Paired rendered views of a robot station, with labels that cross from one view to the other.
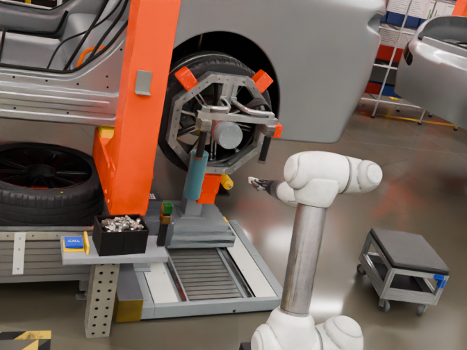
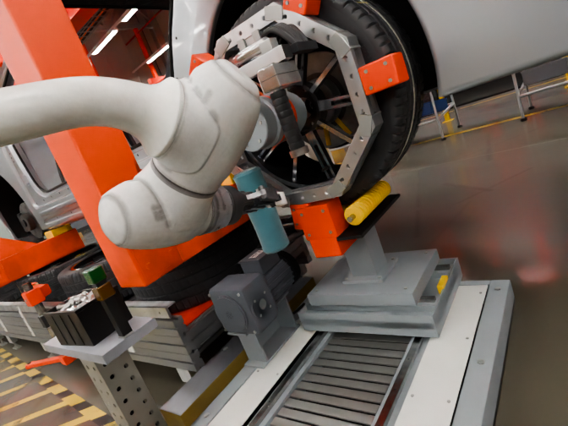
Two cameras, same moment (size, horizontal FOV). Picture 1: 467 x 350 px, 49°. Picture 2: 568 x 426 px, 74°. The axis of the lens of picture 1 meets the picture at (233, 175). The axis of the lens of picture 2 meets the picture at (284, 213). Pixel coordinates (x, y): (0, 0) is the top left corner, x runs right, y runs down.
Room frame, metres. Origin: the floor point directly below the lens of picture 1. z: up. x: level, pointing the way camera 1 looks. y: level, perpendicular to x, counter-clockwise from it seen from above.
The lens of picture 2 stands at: (2.03, -0.88, 0.82)
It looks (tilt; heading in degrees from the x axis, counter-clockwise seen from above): 12 degrees down; 66
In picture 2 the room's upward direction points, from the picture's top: 21 degrees counter-clockwise
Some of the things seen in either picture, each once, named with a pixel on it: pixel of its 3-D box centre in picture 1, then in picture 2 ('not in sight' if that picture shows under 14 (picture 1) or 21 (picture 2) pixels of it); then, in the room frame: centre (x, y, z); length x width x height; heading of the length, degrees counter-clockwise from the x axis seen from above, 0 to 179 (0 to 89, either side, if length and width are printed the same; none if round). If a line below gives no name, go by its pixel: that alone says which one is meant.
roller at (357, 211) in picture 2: (221, 175); (368, 201); (2.73, 0.07, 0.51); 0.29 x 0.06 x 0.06; 26
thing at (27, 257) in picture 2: not in sight; (35, 243); (1.55, 2.34, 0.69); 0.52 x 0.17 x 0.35; 26
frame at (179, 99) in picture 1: (219, 125); (284, 115); (2.59, 0.13, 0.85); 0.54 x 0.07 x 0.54; 116
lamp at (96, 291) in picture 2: (165, 218); (103, 291); (1.95, 0.24, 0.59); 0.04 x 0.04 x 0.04; 26
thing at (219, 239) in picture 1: (187, 226); (379, 294); (2.74, 0.20, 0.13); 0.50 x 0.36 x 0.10; 116
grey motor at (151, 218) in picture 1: (146, 225); (272, 297); (2.42, 0.39, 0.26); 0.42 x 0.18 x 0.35; 26
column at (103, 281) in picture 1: (101, 292); (124, 392); (1.85, 0.45, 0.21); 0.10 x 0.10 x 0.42; 26
